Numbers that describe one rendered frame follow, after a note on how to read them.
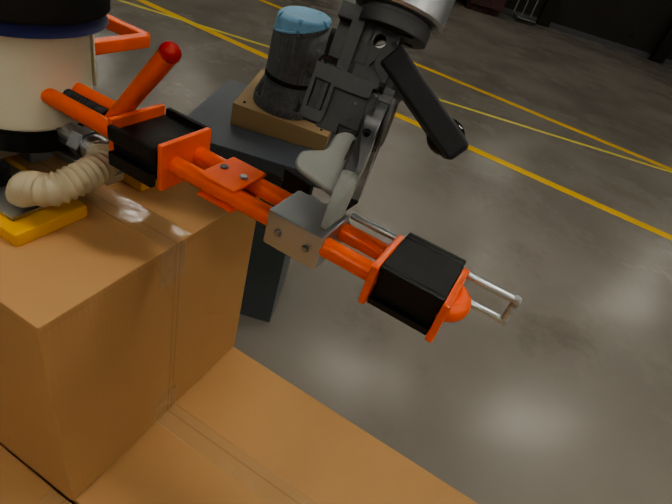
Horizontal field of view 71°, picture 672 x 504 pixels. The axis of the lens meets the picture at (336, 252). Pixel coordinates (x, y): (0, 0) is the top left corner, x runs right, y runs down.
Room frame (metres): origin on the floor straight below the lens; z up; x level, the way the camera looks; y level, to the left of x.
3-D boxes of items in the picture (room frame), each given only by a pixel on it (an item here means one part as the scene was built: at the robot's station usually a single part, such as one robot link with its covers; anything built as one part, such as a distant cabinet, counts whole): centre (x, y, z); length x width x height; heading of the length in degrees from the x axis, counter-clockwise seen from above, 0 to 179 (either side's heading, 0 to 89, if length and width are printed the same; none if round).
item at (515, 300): (0.45, -0.05, 1.08); 0.31 x 0.03 x 0.05; 72
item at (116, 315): (0.57, 0.49, 0.75); 0.60 x 0.40 x 0.40; 73
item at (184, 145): (0.50, 0.24, 1.08); 0.10 x 0.08 x 0.06; 162
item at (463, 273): (0.38, -0.09, 1.08); 0.08 x 0.07 x 0.05; 72
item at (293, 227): (0.43, 0.04, 1.07); 0.07 x 0.07 x 0.04; 72
